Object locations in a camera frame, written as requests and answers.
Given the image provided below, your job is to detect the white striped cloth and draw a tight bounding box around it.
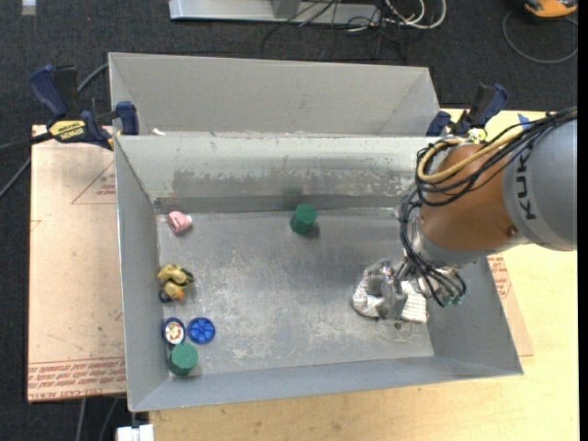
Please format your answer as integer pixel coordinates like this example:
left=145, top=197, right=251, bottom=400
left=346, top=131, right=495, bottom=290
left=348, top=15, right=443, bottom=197
left=351, top=260, right=429, bottom=325

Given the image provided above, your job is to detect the grey metal bin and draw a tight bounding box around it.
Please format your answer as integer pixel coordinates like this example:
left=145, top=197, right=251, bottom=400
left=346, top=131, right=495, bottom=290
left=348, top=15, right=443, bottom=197
left=107, top=51, right=525, bottom=413

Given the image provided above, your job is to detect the white round badge, blue rim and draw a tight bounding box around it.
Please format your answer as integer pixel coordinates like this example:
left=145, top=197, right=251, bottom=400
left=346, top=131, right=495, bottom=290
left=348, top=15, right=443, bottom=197
left=161, top=318, right=187, bottom=346

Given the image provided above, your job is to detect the blue round lid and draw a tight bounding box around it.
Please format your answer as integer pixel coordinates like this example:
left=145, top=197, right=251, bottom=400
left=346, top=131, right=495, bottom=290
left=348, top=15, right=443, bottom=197
left=187, top=316, right=216, bottom=345

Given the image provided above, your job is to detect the yellow toy animal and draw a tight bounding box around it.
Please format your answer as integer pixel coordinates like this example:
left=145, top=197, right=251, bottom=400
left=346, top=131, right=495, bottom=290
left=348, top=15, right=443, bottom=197
left=156, top=264, right=196, bottom=303

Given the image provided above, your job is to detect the pink toy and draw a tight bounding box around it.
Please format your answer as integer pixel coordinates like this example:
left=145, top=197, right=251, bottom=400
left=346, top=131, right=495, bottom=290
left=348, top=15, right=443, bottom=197
left=165, top=210, right=194, bottom=235

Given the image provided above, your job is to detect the dark green cylinder block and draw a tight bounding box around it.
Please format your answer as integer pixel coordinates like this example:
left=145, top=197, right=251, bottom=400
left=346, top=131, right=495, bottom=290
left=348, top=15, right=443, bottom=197
left=167, top=342, right=199, bottom=378
left=288, top=202, right=319, bottom=235

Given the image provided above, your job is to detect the brown cardboard board, red print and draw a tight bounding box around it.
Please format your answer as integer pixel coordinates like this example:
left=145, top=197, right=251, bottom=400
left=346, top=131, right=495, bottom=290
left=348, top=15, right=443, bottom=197
left=27, top=124, right=536, bottom=404

